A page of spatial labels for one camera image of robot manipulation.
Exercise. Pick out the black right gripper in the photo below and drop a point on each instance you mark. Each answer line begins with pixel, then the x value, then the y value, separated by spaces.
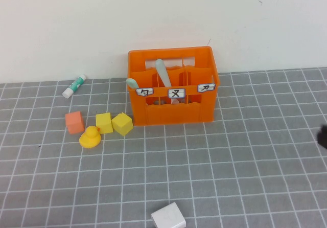
pixel 323 137

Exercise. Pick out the pale grey plastic fork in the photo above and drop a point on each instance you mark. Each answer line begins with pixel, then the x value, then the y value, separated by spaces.
pixel 163 72

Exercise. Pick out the mint green plastic spoon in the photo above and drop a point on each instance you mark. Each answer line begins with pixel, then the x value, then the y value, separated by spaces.
pixel 131 83

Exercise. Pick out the orange plastic cutlery crate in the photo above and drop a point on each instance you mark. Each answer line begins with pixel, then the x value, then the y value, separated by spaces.
pixel 176 114

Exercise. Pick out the grey white-grid tablecloth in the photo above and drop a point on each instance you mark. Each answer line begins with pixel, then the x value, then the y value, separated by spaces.
pixel 255 161

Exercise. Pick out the white label with knife character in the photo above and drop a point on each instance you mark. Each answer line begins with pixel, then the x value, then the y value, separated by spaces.
pixel 206 87

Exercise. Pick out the white label with fork character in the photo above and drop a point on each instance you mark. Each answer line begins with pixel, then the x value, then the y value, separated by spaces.
pixel 176 93

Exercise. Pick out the white power adapter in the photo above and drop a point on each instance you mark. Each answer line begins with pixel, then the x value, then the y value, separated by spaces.
pixel 168 216

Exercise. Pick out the white label with spoon character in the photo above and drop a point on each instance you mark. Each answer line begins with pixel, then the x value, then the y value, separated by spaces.
pixel 144 91

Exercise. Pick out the yellow foam cube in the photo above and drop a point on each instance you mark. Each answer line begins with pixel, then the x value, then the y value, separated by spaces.
pixel 104 123
pixel 122 125

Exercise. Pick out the yellow rubber duck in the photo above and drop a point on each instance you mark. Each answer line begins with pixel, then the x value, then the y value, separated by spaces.
pixel 89 138

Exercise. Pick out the salmon orange foam cube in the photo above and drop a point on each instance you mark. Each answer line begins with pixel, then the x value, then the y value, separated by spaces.
pixel 74 122

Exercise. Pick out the white green glue stick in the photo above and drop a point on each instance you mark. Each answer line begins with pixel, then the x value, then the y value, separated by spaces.
pixel 74 86

